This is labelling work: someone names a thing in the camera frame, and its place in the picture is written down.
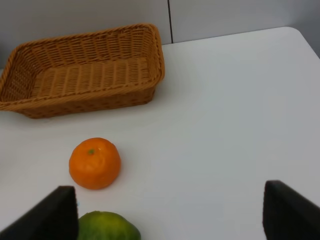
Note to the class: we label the green citrus fruit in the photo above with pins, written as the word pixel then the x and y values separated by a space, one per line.
pixel 103 225

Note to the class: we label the tan wicker basket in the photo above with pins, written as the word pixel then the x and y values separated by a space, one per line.
pixel 109 69

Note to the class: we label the orange mandarin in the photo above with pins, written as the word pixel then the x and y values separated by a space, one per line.
pixel 95 163

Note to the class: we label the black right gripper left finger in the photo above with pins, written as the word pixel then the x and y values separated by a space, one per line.
pixel 54 218

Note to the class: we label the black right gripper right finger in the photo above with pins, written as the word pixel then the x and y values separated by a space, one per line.
pixel 287 215

